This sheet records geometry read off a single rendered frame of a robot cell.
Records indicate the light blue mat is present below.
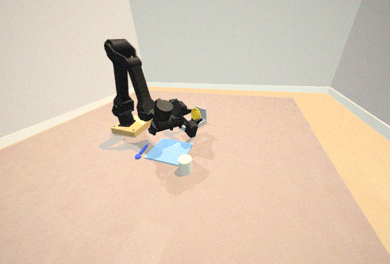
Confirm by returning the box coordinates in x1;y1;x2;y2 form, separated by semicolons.
144;138;193;166

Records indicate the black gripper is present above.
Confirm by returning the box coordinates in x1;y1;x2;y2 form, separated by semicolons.
169;109;202;138

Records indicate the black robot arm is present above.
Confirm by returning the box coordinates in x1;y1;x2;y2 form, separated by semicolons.
104;39;187;136

